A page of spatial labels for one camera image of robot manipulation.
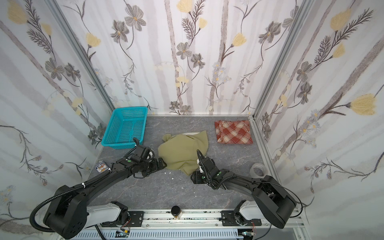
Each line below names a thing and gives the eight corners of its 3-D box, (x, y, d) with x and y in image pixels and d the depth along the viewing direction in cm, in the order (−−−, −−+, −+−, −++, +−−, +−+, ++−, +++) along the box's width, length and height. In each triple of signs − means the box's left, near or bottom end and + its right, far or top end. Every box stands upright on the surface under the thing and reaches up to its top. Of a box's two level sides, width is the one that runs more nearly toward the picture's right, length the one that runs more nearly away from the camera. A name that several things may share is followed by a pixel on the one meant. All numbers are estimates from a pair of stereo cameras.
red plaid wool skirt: (217, 145, 106) (218, 141, 102) (214, 123, 118) (215, 119, 115) (253, 145, 106) (255, 141, 102) (246, 124, 119) (248, 120, 115)
